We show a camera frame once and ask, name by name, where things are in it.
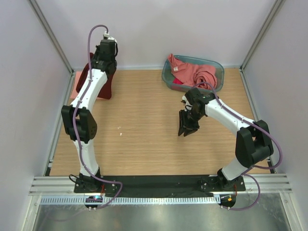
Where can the dark red t shirt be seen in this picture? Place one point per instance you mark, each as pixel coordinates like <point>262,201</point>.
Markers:
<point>105,92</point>

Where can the folded salmon pink t shirt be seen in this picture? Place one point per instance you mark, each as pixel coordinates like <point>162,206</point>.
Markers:
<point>74,92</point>

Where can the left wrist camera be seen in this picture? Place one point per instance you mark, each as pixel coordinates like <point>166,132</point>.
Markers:
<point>108,49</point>

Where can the left aluminium corner post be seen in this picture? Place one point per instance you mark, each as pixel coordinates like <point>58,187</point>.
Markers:
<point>44,23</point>

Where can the white slotted cable duct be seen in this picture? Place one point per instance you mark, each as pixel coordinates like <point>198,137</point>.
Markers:
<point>96,200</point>

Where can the right aluminium corner post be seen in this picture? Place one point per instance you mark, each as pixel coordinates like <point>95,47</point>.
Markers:
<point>262,32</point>

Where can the aluminium front rail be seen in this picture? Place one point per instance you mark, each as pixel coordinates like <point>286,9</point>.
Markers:
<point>60,185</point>

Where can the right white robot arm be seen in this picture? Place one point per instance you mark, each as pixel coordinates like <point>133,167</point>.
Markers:
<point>253,143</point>

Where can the aluminium corner post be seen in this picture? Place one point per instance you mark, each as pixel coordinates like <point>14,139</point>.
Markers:
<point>262,32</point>
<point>44,23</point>

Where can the crumpled pink t shirt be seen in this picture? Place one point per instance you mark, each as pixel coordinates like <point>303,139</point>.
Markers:
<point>190,74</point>

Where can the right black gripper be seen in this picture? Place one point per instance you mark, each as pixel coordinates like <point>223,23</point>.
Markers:
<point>184,123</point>

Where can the teal plastic basket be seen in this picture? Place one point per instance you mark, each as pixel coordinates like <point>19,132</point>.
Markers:
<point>168,78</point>

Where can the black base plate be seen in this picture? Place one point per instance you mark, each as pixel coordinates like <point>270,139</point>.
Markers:
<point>163,186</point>

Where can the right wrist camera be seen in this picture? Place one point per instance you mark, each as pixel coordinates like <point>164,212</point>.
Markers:
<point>187,105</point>

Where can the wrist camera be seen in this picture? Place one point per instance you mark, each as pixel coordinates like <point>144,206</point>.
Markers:
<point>187,105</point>
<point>108,49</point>

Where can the bright red t shirt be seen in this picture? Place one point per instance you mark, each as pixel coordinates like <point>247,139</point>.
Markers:
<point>176,81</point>

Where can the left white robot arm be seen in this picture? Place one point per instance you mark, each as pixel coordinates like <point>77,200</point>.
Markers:
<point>79,123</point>

